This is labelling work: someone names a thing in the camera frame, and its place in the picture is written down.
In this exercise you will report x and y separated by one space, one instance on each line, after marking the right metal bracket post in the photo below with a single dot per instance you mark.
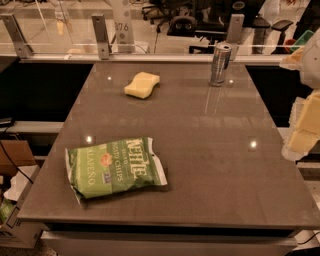
234 33

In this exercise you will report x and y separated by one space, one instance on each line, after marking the yellow sponge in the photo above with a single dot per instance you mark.
142 85

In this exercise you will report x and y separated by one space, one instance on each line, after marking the black office chair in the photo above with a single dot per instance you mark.
210 19

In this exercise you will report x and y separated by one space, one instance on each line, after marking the silver redbull can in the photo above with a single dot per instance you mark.
221 58

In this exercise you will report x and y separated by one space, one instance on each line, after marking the white numbered sign stand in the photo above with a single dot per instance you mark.
123 25

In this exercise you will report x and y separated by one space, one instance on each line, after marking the green bin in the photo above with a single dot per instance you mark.
302 40

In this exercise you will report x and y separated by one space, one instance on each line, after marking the left metal bracket post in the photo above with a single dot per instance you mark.
22 47

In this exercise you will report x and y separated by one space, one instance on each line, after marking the middle metal bracket post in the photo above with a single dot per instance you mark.
101 35

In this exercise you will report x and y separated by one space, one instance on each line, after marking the green jalapeno chip bag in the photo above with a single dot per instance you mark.
113 167

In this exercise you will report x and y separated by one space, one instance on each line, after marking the brown cardboard box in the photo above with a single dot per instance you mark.
13 154

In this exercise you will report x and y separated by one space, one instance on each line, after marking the white box on floor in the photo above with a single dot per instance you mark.
13 231

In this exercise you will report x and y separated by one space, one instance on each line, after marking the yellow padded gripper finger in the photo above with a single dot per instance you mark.
304 127
292 61

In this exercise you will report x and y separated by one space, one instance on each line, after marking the metal bracket post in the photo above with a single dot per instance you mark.
22 47
234 33
101 35

